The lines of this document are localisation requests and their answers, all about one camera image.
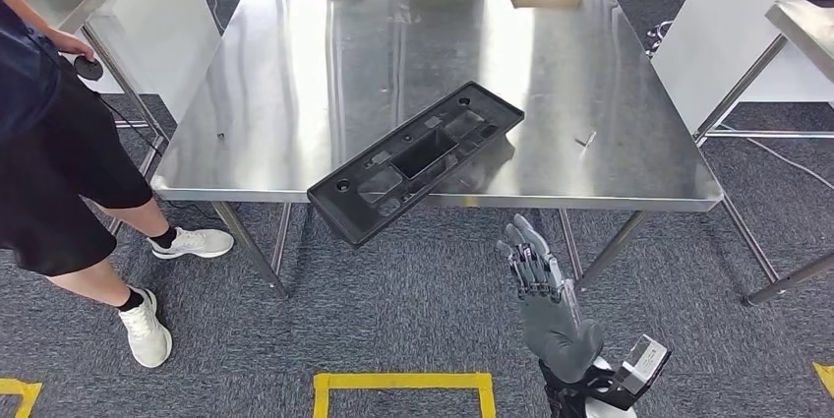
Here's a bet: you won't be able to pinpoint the person's hand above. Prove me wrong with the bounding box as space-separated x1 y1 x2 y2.
48 29 97 65

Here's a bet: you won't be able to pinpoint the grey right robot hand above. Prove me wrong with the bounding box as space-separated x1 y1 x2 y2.
495 213 605 385

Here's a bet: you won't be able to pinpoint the round handheld button device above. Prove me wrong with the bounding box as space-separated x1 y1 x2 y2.
73 55 105 83

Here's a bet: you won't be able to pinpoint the black plastic plate bracket part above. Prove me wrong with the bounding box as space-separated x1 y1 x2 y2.
306 81 526 249

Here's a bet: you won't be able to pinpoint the stainless steel workbench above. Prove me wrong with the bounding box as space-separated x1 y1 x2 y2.
150 0 726 302

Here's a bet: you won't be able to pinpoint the white panelled side table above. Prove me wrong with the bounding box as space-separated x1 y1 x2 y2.
651 0 834 308
13 0 223 237

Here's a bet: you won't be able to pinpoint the person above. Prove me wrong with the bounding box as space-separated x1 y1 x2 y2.
0 0 236 371

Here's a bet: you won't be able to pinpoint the chrome metal loops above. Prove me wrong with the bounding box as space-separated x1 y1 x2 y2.
644 19 674 58

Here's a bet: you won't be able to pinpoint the yellow floor tape square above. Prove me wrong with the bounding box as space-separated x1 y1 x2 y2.
0 379 43 418

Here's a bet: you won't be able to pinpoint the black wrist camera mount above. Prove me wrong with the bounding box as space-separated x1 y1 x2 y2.
572 366 643 411

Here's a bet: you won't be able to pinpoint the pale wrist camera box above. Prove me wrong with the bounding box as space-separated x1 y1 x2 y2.
615 334 673 395

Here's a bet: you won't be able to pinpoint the black device cable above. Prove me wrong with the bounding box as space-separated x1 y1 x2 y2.
97 91 226 222

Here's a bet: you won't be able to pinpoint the white floor cable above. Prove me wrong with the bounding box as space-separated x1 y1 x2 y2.
716 121 834 192

